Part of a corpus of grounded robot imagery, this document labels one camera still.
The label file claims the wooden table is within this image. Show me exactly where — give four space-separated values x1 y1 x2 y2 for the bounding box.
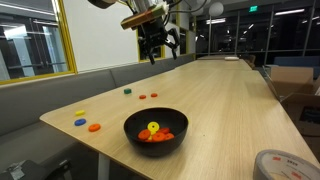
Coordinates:
176 58 253 72

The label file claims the black clamp mount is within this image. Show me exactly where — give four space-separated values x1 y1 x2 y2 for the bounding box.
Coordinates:
0 159 73 180

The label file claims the grey bench seat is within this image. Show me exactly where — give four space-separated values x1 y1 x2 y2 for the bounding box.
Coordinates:
0 53 196 180

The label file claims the grey duct tape roll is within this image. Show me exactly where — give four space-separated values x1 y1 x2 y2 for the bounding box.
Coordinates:
252 149 320 180

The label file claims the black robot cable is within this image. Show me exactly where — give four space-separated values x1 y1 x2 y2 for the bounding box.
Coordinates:
114 0 214 26

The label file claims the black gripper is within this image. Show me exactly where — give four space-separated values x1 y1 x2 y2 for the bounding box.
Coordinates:
137 16 181 66

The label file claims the wooden chair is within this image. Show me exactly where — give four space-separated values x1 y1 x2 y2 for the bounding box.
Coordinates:
244 54 258 70

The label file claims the cardboard box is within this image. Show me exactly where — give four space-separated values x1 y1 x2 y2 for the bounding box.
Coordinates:
280 92 320 137
264 64 320 101

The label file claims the ceiling light strip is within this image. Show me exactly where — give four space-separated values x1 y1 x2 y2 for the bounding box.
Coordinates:
274 8 306 17

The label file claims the white pendant lamp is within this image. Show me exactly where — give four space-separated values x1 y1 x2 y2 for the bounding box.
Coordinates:
208 1 225 18
190 4 205 17

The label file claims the black bowl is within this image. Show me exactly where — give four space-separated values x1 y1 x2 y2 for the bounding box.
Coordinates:
123 107 190 158

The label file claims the blue sofa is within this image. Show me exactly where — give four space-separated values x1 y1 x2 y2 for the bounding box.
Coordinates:
273 55 320 79

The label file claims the blue ring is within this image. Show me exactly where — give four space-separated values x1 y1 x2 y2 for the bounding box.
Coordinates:
73 118 87 127

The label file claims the wrist camera on wooden mount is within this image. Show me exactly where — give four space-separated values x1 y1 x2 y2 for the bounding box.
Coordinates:
120 3 168 31

